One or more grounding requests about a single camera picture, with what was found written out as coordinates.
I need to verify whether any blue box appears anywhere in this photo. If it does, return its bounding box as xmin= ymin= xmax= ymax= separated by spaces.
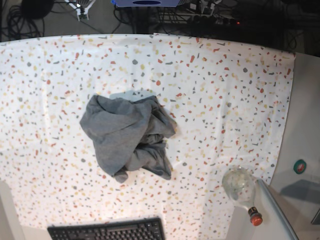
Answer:
xmin=111 ymin=0 xmax=180 ymax=8

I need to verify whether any green tape roll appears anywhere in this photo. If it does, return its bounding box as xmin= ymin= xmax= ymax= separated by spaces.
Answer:
xmin=293 ymin=159 xmax=307 ymax=175

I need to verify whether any black power strip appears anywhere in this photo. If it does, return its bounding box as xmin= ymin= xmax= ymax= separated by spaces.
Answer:
xmin=190 ymin=14 xmax=241 ymax=25

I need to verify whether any grey t-shirt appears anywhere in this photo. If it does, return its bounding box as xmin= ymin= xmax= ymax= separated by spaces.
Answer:
xmin=80 ymin=95 xmax=176 ymax=183

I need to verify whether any black cable bundle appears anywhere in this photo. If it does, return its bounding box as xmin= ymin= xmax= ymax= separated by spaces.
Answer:
xmin=4 ymin=4 xmax=46 ymax=40

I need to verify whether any terrazzo pattern tablecloth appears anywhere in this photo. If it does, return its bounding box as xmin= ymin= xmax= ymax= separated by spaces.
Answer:
xmin=0 ymin=34 xmax=296 ymax=240

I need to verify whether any black keyboard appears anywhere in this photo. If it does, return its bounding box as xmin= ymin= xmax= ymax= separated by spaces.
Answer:
xmin=47 ymin=217 xmax=166 ymax=240

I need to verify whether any clear glass bottle orange cap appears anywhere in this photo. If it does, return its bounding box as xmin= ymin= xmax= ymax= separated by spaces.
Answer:
xmin=222 ymin=166 xmax=263 ymax=227

